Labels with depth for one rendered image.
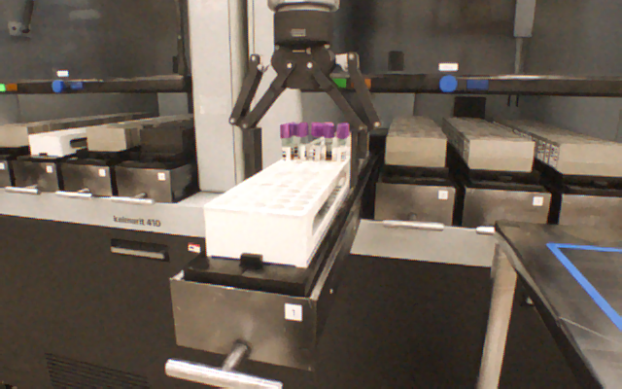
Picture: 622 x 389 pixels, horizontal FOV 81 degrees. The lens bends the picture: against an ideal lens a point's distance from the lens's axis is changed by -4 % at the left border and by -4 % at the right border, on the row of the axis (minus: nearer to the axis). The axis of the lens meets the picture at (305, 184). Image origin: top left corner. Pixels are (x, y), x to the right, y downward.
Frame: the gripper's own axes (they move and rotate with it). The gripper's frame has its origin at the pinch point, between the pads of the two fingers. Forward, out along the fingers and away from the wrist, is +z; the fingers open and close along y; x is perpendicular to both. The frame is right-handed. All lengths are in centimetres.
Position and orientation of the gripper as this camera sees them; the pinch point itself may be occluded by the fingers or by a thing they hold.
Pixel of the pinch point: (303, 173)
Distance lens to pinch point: 51.4
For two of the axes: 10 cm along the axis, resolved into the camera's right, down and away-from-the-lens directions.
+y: 9.7, 0.6, -2.4
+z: 0.0, 9.7, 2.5
